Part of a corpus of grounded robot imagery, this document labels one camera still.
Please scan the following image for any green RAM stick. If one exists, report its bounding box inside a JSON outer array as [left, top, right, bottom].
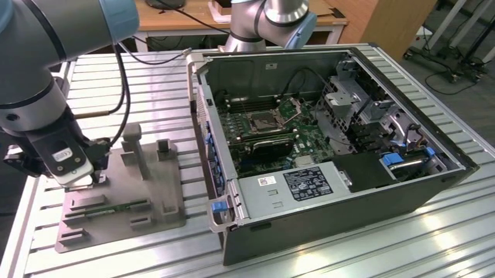
[[83, 202, 135, 220]]

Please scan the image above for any blue drive carrier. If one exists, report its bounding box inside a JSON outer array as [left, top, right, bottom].
[[380, 153, 404, 172]]

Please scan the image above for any green motherboard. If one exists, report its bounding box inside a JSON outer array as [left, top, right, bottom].
[[216, 95, 338, 179]]

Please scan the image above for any black monitor foot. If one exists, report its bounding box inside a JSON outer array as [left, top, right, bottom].
[[145, 0, 187, 9]]

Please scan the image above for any black internal cable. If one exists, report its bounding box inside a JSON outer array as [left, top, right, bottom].
[[282, 67, 331, 96]]

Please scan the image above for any black cable silver plug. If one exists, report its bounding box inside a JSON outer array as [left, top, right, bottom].
[[131, 47, 193, 66]]

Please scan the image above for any black camera cable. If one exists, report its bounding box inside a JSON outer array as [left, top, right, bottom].
[[107, 40, 131, 145]]

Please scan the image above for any black PC case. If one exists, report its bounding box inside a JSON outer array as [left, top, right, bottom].
[[185, 43, 480, 266]]

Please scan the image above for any black RAM slot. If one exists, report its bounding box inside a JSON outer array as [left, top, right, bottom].
[[229, 107, 280, 113], [225, 97, 279, 103], [225, 100, 279, 106], [227, 103, 280, 109]]

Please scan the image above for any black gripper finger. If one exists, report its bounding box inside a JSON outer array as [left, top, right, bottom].
[[3, 144, 43, 178], [84, 138, 112, 186]]

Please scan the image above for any metal socket cover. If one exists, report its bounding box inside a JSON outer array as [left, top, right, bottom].
[[274, 97, 307, 126]]

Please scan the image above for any grey metal drive cage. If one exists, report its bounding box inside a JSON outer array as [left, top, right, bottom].
[[316, 59, 391, 151]]

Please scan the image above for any wooden desk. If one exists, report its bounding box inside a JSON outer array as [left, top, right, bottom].
[[131, 0, 351, 53]]

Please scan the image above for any brass cable plug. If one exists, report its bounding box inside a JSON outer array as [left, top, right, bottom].
[[73, 111, 109, 119]]

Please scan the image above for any silver power supply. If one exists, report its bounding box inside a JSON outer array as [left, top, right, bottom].
[[235, 160, 355, 221]]

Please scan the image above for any white metal stand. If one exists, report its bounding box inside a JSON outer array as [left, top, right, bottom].
[[404, 0, 495, 85]]

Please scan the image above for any black plastic shroud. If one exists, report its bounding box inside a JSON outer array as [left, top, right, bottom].
[[332, 152, 400, 194]]

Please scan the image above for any black graphics card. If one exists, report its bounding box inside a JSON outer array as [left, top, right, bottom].
[[243, 137, 295, 166]]

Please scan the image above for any CPU socket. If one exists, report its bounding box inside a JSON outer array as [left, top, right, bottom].
[[247, 111, 290, 136]]

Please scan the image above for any grey parts rack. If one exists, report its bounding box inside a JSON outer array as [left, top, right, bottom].
[[53, 123, 188, 254]]

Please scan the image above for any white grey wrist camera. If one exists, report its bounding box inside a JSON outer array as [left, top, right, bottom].
[[28, 129, 96, 192]]

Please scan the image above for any coloured wire bundle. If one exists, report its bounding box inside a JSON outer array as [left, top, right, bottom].
[[400, 123, 426, 153]]

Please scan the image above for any wooden cabinet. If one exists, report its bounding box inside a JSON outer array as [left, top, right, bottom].
[[359, 0, 442, 63]]

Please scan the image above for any small silver chipset heatsink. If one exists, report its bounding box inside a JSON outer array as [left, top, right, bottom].
[[294, 156, 319, 169]]

